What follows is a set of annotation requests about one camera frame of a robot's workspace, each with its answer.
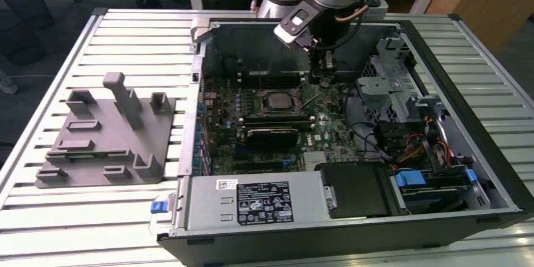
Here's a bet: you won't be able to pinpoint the black and silver PC case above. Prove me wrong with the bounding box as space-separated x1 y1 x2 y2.
156 18 534 266

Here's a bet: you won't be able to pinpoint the black drive bay cover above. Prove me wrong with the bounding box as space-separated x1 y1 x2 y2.
314 161 412 220

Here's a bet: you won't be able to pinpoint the black graphics card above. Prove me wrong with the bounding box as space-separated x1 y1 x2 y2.
244 127 298 148

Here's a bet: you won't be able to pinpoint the grey stand foot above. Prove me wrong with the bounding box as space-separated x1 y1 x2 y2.
0 69 19 94

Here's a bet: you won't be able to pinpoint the black RAM slot bank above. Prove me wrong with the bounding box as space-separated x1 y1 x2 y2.
242 114 314 133
236 71 308 90

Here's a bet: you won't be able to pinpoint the grey plastic parts rack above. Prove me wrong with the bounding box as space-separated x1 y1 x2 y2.
33 71 178 189

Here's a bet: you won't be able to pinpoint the hard disk in blue carrier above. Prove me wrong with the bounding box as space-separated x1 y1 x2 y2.
391 169 475 214

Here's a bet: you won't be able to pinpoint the dark office chair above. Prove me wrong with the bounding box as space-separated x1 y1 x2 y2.
0 0 54 66

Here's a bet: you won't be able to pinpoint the silver metal drive cage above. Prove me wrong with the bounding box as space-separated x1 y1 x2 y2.
356 37 421 124

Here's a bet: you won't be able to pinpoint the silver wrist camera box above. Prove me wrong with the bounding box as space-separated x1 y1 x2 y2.
272 1 322 51

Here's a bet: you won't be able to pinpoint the wooden cabinet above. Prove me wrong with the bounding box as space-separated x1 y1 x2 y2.
427 0 534 57

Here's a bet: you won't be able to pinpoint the orange and yellow power wires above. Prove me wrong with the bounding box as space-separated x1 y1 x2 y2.
389 134 453 169

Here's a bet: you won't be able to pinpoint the black CPU socket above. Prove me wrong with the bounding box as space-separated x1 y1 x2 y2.
257 87 304 117

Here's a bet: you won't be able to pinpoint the small silver chipset heatsink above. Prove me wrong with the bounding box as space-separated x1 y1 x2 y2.
302 151 328 171

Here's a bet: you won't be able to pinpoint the silver CPU with green substrate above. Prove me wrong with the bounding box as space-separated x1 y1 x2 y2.
265 91 296 112

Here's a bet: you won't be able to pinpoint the green motherboard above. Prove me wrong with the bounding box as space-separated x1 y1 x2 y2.
198 74 370 176

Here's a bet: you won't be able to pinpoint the silver power supply unit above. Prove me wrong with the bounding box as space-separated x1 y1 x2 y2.
182 173 332 231

